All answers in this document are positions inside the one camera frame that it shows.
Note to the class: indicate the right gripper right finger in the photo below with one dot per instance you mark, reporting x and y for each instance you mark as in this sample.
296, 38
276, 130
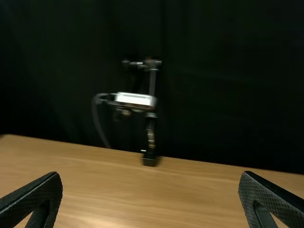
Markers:
247, 192

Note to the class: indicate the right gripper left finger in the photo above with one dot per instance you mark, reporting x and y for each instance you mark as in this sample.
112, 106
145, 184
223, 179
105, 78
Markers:
53, 192

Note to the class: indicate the white camera box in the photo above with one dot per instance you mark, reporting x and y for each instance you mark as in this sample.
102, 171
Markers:
135, 101

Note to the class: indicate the black clamp stand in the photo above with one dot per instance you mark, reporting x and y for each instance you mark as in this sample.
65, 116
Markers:
150, 159

